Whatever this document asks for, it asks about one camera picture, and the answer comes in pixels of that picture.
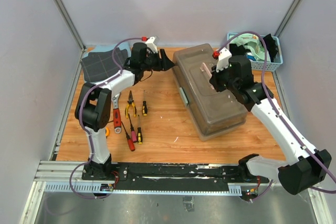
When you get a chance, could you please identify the red handled screwdriver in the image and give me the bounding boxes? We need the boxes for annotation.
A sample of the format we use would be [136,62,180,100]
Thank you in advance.
[121,122,135,152]

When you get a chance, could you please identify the yellow handled pliers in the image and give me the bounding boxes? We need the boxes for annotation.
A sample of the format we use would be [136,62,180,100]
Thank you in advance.
[125,91,137,119]

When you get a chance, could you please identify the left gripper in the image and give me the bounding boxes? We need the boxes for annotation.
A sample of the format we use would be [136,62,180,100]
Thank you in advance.
[142,49,175,72]

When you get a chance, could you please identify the black cloth in basket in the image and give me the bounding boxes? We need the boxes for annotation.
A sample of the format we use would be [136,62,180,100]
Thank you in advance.
[229,34,279,63]

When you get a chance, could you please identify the light blue folded cloth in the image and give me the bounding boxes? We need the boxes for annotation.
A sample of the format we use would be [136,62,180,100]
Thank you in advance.
[84,41,132,83]

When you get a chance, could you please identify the aluminium frame rail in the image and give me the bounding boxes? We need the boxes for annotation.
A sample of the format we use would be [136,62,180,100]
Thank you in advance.
[20,161,333,223]

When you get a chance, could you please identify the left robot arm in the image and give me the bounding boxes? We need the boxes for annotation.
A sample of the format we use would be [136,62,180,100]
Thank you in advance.
[75,42,174,180]

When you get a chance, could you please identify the long yellow black screwdriver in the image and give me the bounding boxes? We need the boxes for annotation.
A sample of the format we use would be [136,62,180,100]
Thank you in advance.
[137,115,143,144]

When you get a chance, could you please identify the blue plastic basket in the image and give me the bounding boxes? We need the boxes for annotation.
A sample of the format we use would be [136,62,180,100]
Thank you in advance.
[227,33,283,72]

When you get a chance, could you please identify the pink handled screwdriver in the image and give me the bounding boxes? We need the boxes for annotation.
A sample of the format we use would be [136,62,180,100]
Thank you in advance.
[128,114,138,143]

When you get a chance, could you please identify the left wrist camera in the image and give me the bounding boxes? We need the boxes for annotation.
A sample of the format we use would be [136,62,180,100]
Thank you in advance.
[141,36,159,54]

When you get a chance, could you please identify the dark grey checked cloth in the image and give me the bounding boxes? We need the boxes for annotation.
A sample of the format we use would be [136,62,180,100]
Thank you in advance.
[80,47,131,83]

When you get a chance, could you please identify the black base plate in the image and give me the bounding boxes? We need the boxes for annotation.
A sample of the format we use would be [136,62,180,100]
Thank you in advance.
[82,163,269,194]

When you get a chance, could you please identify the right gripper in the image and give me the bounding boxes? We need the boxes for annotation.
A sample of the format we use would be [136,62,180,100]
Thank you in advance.
[209,62,238,93]

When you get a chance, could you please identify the green cloth in basket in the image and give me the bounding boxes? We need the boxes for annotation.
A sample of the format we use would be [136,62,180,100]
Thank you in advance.
[229,33,265,61]

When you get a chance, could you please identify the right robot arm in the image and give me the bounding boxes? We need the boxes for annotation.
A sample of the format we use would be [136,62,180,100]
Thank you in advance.
[209,52,332,195]

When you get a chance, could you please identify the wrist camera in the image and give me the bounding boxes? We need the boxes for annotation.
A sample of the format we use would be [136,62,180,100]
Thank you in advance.
[141,36,159,54]
[213,47,232,72]

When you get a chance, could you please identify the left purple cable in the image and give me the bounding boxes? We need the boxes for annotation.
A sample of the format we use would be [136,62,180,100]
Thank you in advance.
[68,36,148,216]

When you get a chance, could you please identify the grey plastic tool box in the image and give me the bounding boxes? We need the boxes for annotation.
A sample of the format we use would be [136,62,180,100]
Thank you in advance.
[172,44,247,141]

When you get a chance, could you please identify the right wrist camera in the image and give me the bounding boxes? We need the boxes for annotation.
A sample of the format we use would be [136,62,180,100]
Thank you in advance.
[213,47,232,72]

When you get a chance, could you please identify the red handled adjustable wrench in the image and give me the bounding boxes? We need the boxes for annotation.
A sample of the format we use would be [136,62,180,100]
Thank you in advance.
[112,93,122,134]

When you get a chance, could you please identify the short yellow black screwdriver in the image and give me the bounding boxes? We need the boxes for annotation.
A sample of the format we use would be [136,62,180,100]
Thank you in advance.
[142,90,148,116]

